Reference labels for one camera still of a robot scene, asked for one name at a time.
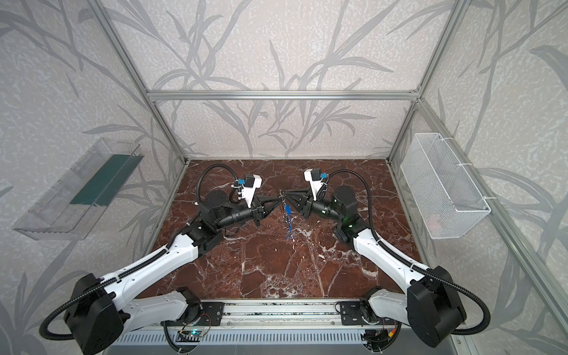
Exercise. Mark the aluminium frame crossbar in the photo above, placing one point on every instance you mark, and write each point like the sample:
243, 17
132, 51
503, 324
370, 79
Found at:
243, 95

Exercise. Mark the clear plastic wall shelf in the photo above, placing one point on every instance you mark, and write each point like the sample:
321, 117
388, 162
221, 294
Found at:
70, 209

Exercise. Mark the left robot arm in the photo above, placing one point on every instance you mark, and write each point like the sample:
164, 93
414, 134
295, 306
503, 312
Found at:
109, 306

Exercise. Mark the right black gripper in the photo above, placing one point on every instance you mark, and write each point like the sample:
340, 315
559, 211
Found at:
306, 208

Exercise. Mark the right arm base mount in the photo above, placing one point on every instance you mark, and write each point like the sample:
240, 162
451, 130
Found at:
353, 313

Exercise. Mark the aluminium front rail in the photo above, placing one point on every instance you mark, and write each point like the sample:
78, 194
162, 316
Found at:
302, 313

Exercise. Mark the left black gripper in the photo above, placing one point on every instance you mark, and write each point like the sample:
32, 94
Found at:
257, 214

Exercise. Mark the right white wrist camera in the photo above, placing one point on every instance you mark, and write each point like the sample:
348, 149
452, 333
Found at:
317, 181

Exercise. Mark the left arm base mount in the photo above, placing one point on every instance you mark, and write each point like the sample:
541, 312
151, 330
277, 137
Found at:
203, 314

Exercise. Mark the white wire mesh basket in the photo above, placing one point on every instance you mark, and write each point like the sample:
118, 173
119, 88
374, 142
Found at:
448, 200

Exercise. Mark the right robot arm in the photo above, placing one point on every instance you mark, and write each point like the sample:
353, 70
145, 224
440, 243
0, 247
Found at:
430, 308

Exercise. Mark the green circuit board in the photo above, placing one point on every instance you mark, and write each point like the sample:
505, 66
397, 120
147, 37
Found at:
192, 336

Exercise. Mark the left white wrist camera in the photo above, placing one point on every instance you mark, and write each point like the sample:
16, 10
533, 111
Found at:
247, 186

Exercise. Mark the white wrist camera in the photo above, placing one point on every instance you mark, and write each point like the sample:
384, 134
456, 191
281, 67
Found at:
317, 181
247, 186

